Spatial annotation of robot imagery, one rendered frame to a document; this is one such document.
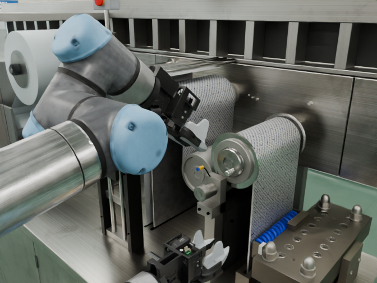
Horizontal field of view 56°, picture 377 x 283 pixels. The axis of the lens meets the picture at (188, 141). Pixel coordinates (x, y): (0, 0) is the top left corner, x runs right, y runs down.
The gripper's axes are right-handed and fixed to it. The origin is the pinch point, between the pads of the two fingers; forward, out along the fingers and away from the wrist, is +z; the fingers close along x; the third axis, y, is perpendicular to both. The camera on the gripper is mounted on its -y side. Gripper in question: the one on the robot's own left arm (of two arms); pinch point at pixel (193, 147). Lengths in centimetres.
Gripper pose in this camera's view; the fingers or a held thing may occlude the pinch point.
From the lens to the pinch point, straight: 74.1
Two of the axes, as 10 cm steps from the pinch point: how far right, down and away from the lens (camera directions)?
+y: 4.4, -8.8, 1.8
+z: 5.2, 4.1, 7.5
